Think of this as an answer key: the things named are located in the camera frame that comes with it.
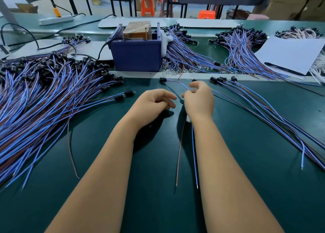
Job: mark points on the orange plug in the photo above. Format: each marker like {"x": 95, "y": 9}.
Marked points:
{"x": 57, "y": 12}

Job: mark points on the blue plastic tester box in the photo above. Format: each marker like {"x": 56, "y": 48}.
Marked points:
{"x": 136, "y": 56}

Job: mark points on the stack of large cardboard boxes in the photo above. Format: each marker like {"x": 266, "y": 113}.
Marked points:
{"x": 292, "y": 2}

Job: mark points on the brown cardboard block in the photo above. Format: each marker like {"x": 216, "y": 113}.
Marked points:
{"x": 137, "y": 31}

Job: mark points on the orange plastic stool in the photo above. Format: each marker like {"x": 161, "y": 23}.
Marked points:
{"x": 206, "y": 14}
{"x": 148, "y": 7}

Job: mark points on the person's right hand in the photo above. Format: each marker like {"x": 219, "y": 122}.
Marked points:
{"x": 199, "y": 101}

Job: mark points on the white power strip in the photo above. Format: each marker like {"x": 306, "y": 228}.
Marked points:
{"x": 55, "y": 20}

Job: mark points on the grey metal pole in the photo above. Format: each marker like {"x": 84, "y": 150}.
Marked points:
{"x": 7, "y": 14}

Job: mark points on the white plastic device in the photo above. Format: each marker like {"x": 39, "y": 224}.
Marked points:
{"x": 2, "y": 50}

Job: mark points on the white flat mat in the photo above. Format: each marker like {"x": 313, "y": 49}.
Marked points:
{"x": 134, "y": 22}
{"x": 89, "y": 48}
{"x": 208, "y": 23}

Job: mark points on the white paper sheet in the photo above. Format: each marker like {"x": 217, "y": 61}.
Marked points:
{"x": 289, "y": 54}

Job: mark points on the open cardboard box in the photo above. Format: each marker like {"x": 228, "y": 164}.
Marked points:
{"x": 24, "y": 8}

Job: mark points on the black pen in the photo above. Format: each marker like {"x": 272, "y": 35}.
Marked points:
{"x": 284, "y": 68}

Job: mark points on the person's right forearm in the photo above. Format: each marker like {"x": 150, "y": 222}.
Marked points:
{"x": 228, "y": 189}

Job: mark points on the pink plastic stool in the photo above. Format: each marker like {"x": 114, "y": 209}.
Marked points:
{"x": 258, "y": 17}

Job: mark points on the person's left hand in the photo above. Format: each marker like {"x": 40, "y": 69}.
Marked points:
{"x": 150, "y": 106}

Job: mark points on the person's left forearm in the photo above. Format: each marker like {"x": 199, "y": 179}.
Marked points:
{"x": 94, "y": 189}

